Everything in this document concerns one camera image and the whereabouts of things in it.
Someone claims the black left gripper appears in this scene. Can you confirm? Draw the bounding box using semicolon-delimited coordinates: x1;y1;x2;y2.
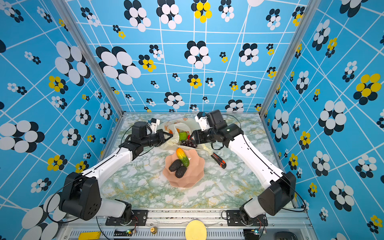
140;129;173;149

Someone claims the dark purple grape bunch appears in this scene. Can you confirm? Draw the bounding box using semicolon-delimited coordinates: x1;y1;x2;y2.
181;140;198;149

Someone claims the green kiwi fruit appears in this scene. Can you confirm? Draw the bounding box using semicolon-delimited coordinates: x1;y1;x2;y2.
179;132;189;142

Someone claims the translucent yellowish plastic bag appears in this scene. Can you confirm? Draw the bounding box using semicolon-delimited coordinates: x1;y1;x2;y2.
158;118;214;156

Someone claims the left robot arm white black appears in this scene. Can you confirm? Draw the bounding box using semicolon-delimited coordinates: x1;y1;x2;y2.
59;130;173;223

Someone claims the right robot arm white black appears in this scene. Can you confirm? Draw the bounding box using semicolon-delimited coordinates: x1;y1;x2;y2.
191;110;297;226

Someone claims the red black utility knife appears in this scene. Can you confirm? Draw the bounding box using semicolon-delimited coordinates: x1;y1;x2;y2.
211;153;227;169

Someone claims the dark avocado fruit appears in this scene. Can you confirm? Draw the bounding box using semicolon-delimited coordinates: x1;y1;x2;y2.
175;166;187;179
169;159;183;172

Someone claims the pink scalloped fruit plate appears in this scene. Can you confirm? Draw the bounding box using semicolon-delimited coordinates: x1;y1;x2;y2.
163;149;205;188

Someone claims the small brass knob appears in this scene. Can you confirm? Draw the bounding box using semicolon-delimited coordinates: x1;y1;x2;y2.
151;227;158;234

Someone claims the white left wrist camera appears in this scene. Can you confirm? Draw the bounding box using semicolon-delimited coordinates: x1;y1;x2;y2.
149;118;160;134

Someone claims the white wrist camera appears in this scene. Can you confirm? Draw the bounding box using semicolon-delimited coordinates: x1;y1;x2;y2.
195;112;211;131
149;118;160;134

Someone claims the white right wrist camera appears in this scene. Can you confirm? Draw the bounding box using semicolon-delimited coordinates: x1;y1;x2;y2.
195;112;211;131

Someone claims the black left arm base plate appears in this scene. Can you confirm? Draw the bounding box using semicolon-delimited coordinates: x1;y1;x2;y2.
105;210;149;227

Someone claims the aluminium front rail frame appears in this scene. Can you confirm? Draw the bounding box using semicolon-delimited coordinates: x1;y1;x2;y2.
56;209;317;240

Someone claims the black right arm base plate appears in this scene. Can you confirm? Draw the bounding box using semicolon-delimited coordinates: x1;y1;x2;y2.
225;210;268;227

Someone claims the yellow box on rail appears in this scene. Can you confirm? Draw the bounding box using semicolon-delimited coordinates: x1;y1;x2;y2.
78;231;102;240

